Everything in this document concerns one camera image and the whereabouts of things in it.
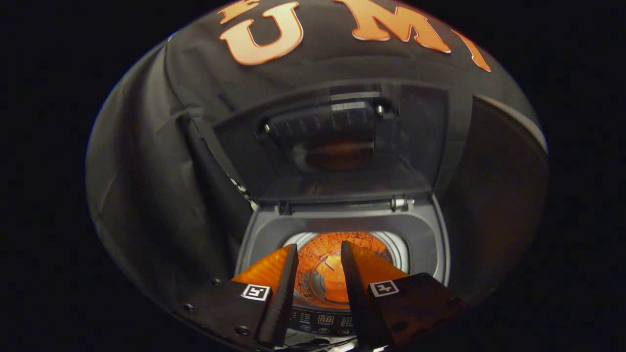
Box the grey washing machine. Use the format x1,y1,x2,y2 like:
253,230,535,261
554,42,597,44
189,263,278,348
235,196,450,343

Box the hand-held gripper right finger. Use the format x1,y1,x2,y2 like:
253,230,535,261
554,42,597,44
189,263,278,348
340,240,469,351

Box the yellow polo shirt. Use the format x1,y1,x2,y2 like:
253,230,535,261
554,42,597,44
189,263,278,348
313,232,392,305

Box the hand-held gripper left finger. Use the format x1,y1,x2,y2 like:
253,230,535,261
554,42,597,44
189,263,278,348
174,243,300,351

